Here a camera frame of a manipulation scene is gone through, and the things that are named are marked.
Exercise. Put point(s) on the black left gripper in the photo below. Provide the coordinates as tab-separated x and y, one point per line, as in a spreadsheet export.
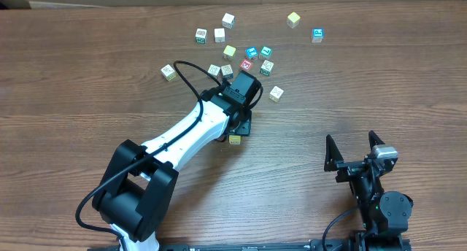
244	127

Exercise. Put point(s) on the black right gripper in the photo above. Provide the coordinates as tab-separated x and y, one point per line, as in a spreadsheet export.
353	168

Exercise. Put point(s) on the cream umbrella wooden block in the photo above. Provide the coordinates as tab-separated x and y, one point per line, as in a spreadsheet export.
276	93

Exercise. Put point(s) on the yellow top wooden block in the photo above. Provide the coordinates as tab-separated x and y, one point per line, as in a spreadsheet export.
234	139

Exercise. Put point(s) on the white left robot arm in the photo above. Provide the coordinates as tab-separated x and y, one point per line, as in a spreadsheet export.
138	184

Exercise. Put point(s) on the cream block blue letter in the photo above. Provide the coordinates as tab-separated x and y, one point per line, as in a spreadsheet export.
227	72

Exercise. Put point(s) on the red top wooden block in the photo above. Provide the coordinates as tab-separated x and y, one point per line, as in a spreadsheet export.
246	65

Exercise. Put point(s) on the cream block green side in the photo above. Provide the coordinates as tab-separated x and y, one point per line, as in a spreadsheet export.
266	67

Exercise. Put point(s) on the cream block red letter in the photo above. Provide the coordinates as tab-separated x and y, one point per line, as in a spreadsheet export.
214	70

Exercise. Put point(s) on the blue top wooden block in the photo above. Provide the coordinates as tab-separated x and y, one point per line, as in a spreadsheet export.
251	53

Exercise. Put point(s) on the yellow top block middle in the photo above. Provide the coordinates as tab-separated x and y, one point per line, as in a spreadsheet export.
229	52

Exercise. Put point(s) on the green top wooden block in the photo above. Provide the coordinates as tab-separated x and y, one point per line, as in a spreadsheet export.
265	53

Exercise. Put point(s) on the plain cream wooden block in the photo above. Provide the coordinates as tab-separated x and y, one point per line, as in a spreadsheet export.
219	35

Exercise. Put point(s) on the cream block green letter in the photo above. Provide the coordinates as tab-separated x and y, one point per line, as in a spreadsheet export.
201	35

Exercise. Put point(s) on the cream block top row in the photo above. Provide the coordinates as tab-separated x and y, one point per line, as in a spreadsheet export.
228	20

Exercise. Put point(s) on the cream block brown drawing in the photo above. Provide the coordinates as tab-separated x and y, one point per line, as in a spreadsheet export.
168	72

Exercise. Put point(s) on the yellow top block far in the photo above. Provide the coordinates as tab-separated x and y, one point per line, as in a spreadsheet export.
293	19

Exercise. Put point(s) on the blue top block far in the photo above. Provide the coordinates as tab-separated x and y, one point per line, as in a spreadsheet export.
317	35

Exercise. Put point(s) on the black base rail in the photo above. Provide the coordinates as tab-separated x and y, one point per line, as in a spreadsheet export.
313	245

